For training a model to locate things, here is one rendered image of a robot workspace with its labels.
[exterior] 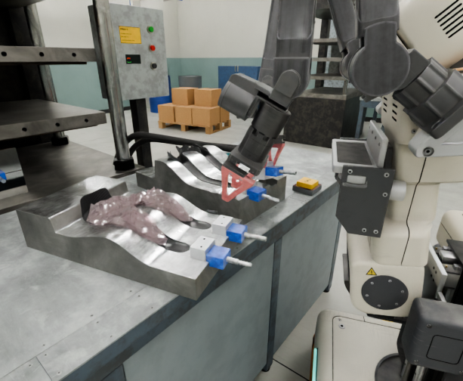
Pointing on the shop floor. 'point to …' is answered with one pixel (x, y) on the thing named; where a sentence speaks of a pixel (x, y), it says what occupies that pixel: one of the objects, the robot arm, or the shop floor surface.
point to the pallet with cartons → (194, 109)
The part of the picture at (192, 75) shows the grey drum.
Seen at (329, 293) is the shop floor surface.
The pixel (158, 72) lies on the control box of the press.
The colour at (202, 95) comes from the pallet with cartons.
